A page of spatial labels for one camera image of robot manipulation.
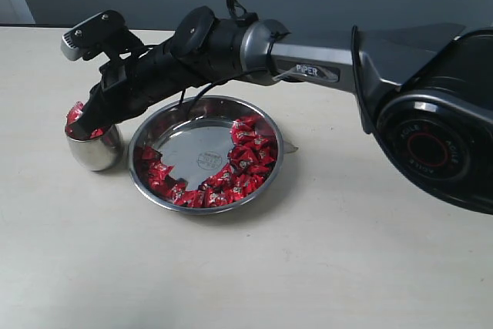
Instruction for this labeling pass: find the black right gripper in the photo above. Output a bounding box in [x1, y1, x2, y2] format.
[67, 42, 200, 140]

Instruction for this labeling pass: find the red candy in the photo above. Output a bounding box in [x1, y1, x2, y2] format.
[204, 190, 230, 208]
[89, 129, 104, 139]
[66, 101, 84, 126]

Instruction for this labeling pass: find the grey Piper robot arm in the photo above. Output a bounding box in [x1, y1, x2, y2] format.
[61, 6, 492, 214]

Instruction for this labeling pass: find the red candy atop cup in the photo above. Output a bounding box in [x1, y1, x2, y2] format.
[89, 129, 104, 139]

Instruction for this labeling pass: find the stainless steel cup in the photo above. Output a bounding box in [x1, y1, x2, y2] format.
[65, 125, 125, 172]

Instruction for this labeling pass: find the stainless steel bowl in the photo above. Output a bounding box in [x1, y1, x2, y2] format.
[128, 96, 284, 215]

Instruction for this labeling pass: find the black cable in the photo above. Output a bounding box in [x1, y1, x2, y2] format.
[176, 0, 267, 122]

